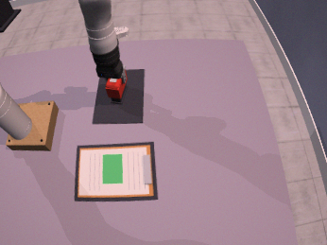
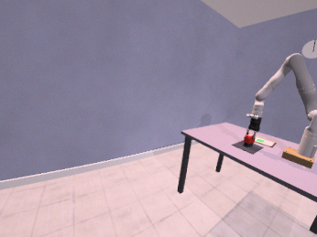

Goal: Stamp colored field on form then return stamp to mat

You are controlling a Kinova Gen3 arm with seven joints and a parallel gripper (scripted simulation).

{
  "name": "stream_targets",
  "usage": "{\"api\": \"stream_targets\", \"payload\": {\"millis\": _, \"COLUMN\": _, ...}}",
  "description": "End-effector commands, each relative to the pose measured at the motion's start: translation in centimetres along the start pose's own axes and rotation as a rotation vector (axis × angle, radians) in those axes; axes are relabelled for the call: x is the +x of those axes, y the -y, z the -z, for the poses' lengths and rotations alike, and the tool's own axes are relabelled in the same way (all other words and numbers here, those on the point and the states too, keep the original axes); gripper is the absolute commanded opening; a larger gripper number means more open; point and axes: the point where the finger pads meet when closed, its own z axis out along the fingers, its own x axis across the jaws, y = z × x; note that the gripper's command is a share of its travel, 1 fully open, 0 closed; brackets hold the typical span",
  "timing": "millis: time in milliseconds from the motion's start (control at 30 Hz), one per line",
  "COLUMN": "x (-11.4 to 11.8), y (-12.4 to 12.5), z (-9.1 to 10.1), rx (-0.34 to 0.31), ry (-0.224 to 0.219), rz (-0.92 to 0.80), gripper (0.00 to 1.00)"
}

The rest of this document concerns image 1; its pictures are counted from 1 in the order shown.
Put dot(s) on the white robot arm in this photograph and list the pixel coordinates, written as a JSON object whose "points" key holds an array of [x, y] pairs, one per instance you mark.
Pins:
{"points": [[99, 24]]}

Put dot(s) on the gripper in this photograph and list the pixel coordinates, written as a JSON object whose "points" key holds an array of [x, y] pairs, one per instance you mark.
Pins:
{"points": [[106, 54]]}

